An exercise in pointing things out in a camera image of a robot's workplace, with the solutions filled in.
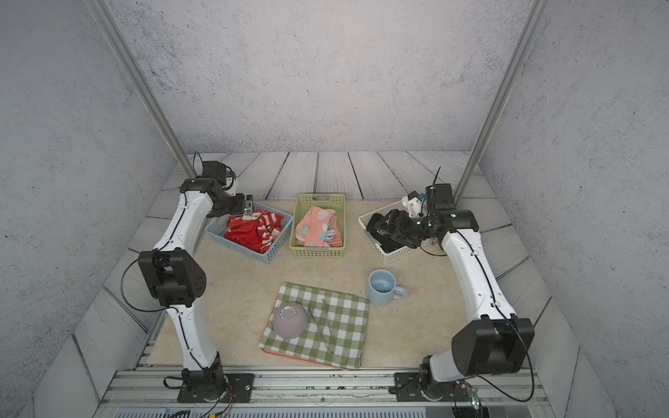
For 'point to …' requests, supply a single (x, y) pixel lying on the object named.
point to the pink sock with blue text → (320, 228)
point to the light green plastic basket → (302, 204)
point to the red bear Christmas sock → (245, 231)
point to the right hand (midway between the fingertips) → (385, 229)
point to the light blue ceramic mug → (381, 288)
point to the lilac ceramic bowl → (289, 320)
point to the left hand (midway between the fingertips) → (245, 206)
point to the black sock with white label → (381, 237)
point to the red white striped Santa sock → (269, 225)
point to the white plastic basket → (377, 246)
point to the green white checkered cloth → (336, 328)
